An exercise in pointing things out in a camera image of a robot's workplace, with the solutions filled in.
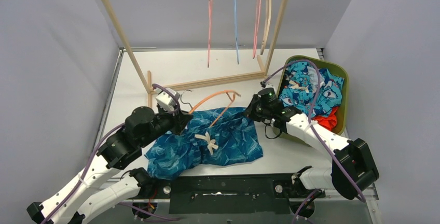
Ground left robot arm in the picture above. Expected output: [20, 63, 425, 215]
[26, 106, 193, 223]

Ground orange wooden hanger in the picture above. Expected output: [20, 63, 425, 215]
[178, 89, 242, 129]

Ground light wooden hanger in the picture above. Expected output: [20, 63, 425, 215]
[260, 0, 272, 55]

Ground orange shorts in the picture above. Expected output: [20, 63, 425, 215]
[312, 106, 339, 131]

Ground pink wire hanger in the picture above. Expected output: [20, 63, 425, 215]
[252, 0, 262, 59]

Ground wooden clothes rack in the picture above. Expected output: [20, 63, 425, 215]
[101, 0, 288, 107]

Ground light blue hanger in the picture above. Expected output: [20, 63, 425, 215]
[233, 0, 240, 65]

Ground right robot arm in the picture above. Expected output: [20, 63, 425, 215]
[243, 88, 379, 200]

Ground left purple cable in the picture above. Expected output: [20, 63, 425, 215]
[39, 83, 185, 224]

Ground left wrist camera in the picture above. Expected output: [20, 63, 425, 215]
[155, 88, 181, 113]

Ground green plastic basket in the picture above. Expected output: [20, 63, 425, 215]
[272, 55, 349, 134]

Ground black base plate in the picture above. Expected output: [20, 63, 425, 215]
[132, 173, 312, 214]

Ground teal shark print shorts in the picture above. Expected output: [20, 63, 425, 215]
[145, 107, 263, 180]

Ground light blue shark shorts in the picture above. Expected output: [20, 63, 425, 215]
[279, 61, 345, 118]

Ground aluminium frame rail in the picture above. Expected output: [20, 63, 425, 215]
[91, 48, 125, 157]

